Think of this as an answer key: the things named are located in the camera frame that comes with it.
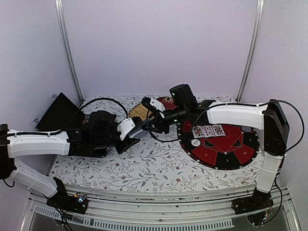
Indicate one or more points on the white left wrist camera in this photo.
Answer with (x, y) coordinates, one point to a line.
(125, 127)

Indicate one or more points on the woven bamboo tray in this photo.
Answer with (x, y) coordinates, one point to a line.
(138, 111)

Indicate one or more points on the red floral round plate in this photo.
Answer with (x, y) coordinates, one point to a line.
(166, 99)

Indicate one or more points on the round red black poker mat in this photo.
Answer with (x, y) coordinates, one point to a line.
(233, 151)

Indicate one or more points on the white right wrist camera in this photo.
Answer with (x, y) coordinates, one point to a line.
(153, 105)

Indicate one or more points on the face up king card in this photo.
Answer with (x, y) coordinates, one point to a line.
(198, 132)

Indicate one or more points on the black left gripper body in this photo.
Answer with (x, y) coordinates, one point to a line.
(101, 142)

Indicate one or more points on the aluminium frame post right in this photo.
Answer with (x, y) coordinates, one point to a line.
(251, 50)

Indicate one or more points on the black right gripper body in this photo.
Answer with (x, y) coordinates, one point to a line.
(181, 112)

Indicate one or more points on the face up queen card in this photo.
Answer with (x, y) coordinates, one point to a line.
(218, 130)

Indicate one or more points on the black poker set case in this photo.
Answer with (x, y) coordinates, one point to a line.
(58, 114)

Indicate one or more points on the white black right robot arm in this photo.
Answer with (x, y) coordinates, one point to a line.
(270, 124)

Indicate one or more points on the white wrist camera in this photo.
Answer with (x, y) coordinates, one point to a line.
(125, 127)
(153, 105)

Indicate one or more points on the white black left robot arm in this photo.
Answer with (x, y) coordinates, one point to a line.
(14, 144)

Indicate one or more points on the white dealer button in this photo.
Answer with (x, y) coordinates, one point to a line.
(195, 142)

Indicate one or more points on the face up diamonds card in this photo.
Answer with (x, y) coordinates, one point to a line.
(208, 131)

